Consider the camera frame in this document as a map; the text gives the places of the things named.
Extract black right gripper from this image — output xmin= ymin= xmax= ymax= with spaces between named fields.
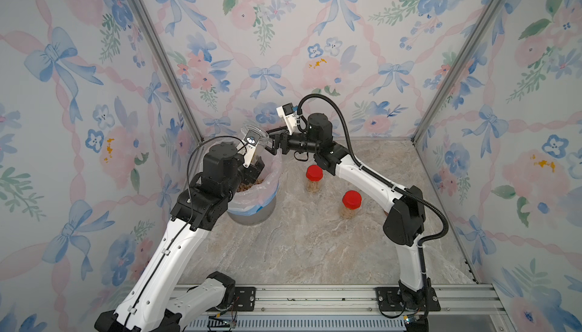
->
xmin=257 ymin=124 xmax=322 ymax=156

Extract clear jar with orange lid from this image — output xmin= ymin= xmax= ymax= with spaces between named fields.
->
xmin=240 ymin=124 xmax=269 ymax=146

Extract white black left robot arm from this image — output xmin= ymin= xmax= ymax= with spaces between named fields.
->
xmin=94 ymin=136 xmax=264 ymax=331

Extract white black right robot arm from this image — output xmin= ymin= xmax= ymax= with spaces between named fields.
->
xmin=268 ymin=104 xmax=430 ymax=311

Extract dumped peanuts in bin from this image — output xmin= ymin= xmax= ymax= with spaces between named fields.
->
xmin=236 ymin=179 xmax=263 ymax=193

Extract clear jar with peanuts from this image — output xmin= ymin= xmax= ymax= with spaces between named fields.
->
xmin=339 ymin=202 xmax=360 ymax=219
xmin=306 ymin=178 xmax=323 ymax=193

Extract pink trash bag liner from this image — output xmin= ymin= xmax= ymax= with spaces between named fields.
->
xmin=227 ymin=144 xmax=283 ymax=212

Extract red jar lid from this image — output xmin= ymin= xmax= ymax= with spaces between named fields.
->
xmin=306 ymin=165 xmax=324 ymax=182
xmin=342 ymin=191 xmax=362 ymax=210

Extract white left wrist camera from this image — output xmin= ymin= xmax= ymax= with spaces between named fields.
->
xmin=243 ymin=142 xmax=259 ymax=168

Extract thin black left cable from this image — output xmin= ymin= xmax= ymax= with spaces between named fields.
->
xmin=185 ymin=135 xmax=249 ymax=224

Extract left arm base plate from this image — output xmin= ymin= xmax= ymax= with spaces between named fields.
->
xmin=214 ymin=287 xmax=257 ymax=312

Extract black corrugated cable conduit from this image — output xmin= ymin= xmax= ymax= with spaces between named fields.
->
xmin=297 ymin=93 xmax=450 ymax=247

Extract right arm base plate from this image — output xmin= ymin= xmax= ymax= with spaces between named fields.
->
xmin=374 ymin=287 xmax=441 ymax=312

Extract aluminium corner post left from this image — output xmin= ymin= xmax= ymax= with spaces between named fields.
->
xmin=128 ymin=0 xmax=204 ymax=144

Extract aluminium corner post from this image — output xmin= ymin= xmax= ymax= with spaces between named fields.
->
xmin=128 ymin=0 xmax=204 ymax=144
xmin=411 ymin=0 xmax=506 ymax=146

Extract aluminium corner post right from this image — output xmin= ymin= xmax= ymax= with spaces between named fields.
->
xmin=411 ymin=0 xmax=506 ymax=146

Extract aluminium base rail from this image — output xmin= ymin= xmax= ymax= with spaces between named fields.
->
xmin=186 ymin=284 xmax=516 ymax=331

